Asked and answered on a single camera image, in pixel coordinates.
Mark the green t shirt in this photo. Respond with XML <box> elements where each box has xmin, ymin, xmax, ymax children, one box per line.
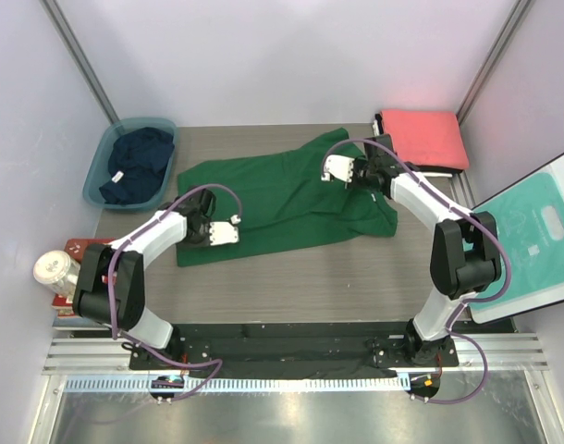
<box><xmin>176</xmin><ymin>128</ymin><xmax>398</xmax><ymax>267</ymax></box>

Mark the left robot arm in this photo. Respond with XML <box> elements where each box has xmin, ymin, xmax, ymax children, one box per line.
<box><xmin>72</xmin><ymin>190</ymin><xmax>216</xmax><ymax>369</ymax></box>

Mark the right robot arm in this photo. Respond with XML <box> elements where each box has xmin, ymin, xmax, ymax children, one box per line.
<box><xmin>321</xmin><ymin>139</ymin><xmax>510</xmax><ymax>367</ymax></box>

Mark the stack of red books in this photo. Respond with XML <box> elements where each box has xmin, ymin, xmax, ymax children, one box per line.
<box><xmin>51</xmin><ymin>238</ymin><xmax>112</xmax><ymax>331</ymax></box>

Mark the folded red t shirt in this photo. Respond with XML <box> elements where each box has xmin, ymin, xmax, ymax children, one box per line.
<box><xmin>380</xmin><ymin>108</ymin><xmax>471</xmax><ymax>170</ymax></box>

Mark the navy blue t shirt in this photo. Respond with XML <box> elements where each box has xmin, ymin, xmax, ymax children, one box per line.
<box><xmin>99</xmin><ymin>127</ymin><xmax>175</xmax><ymax>205</ymax></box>

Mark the blue plastic basket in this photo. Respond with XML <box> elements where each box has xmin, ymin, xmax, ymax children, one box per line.
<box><xmin>82</xmin><ymin>117</ymin><xmax>179</xmax><ymax>212</ymax></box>

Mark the small dark red box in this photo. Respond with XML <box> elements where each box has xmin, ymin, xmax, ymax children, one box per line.
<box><xmin>64</xmin><ymin>238</ymin><xmax>92</xmax><ymax>264</ymax></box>

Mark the clear plastic jar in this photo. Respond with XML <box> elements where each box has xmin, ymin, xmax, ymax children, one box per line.
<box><xmin>32</xmin><ymin>250</ymin><xmax>80</xmax><ymax>301</ymax></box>

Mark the teal folding board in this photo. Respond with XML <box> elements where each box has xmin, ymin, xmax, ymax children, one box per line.
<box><xmin>469</xmin><ymin>154</ymin><xmax>564</xmax><ymax>324</ymax></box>

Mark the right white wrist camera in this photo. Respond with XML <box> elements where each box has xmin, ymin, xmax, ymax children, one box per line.
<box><xmin>321</xmin><ymin>154</ymin><xmax>355</xmax><ymax>183</ymax></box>

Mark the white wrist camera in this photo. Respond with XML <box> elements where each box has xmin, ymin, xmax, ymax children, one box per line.
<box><xmin>209</xmin><ymin>221</ymin><xmax>239</xmax><ymax>247</ymax></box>
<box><xmin>321</xmin><ymin>154</ymin><xmax>355</xmax><ymax>183</ymax></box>

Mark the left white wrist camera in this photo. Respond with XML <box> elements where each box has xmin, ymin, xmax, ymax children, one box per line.
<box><xmin>209</xmin><ymin>221</ymin><xmax>239</xmax><ymax>247</ymax></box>

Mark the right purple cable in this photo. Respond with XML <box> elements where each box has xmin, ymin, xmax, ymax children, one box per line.
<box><xmin>319</xmin><ymin>138</ymin><xmax>514</xmax><ymax>403</ymax></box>

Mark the purple cable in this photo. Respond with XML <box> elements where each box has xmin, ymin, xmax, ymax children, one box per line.
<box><xmin>106</xmin><ymin>183</ymin><xmax>244</xmax><ymax>402</ymax></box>
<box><xmin>319</xmin><ymin>138</ymin><xmax>514</xmax><ymax>403</ymax></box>

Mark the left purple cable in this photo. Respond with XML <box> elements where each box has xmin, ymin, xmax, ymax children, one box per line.
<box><xmin>106</xmin><ymin>183</ymin><xmax>244</xmax><ymax>402</ymax></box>

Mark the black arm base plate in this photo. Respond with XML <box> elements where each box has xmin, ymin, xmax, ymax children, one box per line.
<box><xmin>129</xmin><ymin>322</ymin><xmax>460</xmax><ymax>371</ymax></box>

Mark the aluminium rail frame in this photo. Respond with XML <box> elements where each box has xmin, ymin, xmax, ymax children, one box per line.
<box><xmin>43</xmin><ymin>333</ymin><xmax>548</xmax><ymax>376</ymax></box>

